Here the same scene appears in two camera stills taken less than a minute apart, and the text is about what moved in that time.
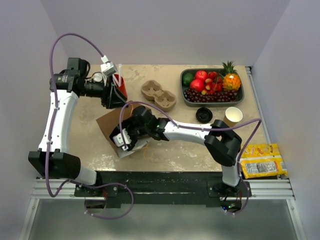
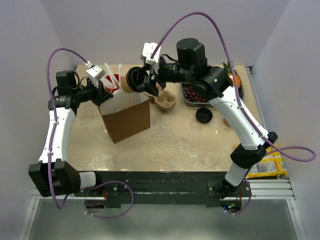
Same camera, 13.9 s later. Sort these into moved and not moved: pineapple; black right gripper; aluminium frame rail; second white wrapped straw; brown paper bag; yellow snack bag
Moved: black right gripper; brown paper bag
Not moved: pineapple; aluminium frame rail; second white wrapped straw; yellow snack bag
